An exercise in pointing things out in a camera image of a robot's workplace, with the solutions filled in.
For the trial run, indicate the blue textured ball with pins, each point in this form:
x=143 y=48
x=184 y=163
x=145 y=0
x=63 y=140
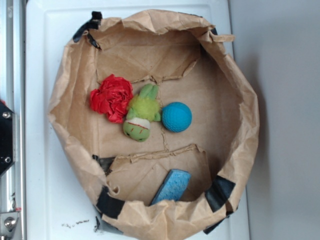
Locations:
x=176 y=117

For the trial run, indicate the green plush toy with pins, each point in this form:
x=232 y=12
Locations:
x=143 y=109

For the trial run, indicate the white plastic tray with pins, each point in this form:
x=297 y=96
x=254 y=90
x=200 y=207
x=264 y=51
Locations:
x=57 y=208

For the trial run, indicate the blue sponge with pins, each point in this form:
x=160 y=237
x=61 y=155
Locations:
x=173 y=186

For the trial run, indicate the brown paper bag bin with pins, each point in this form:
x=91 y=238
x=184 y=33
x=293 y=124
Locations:
x=181 y=54

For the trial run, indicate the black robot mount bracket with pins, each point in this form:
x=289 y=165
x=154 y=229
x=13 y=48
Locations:
x=6 y=138

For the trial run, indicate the red crumpled paper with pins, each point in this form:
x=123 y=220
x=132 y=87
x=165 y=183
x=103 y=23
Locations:
x=112 y=98

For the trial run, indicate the metal rail frame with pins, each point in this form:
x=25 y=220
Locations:
x=12 y=92

